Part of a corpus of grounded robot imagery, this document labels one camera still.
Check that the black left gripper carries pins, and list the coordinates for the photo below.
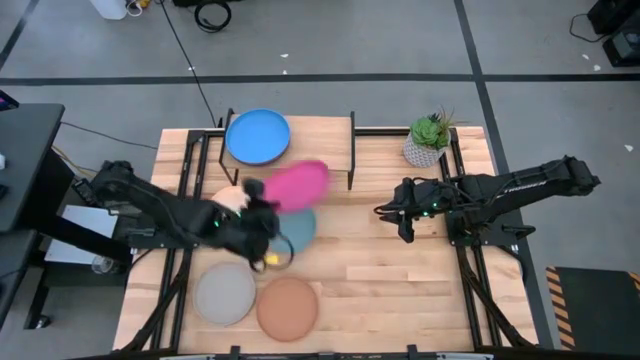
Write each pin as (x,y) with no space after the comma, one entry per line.
(257,230)

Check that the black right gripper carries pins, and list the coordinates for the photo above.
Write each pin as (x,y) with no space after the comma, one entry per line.
(425,200)

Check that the peach plate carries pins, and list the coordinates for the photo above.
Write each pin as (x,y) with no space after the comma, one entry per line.
(230,199)

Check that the pink plate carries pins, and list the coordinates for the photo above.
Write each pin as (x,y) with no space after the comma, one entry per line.
(300,186)

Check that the blue plate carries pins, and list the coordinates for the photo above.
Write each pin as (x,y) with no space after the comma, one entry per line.
(257,137)

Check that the dark teal plate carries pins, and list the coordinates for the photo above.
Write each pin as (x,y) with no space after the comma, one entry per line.
(300,230)

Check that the grey plate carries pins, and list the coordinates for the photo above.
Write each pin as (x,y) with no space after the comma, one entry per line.
(225,294)

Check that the orange plate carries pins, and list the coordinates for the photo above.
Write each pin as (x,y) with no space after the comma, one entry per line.
(287,309)

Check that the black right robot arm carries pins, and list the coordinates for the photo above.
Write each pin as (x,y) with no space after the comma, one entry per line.
(525,187)

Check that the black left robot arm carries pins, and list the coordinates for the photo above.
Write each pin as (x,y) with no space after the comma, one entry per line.
(165,210)

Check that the succulent in patterned white pot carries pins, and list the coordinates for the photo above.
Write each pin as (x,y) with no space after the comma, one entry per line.
(425,145)

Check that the white flat panel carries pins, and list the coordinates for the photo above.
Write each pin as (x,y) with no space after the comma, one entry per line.
(90,220)

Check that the clear glass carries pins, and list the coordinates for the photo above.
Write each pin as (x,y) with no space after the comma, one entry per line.
(102,265)

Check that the black power adapter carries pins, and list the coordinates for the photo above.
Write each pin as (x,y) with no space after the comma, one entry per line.
(82,192)

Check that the black mat with hazard stripes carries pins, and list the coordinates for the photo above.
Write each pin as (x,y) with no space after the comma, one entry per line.
(600,310)

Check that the black desk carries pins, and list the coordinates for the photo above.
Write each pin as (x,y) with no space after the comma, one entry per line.
(25,160)

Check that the white container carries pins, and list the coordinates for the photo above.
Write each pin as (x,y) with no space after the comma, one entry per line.
(107,9)

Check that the device with colourful screen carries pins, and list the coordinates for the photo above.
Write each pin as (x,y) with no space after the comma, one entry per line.
(7,101)

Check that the black equipment case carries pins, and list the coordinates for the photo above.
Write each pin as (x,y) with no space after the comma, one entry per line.
(625,50)
(615,12)

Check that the wooden shelf with black frame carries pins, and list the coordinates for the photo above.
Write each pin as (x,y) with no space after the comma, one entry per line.
(320,145)

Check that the black metal rig frame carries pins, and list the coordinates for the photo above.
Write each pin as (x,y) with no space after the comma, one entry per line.
(380,132)

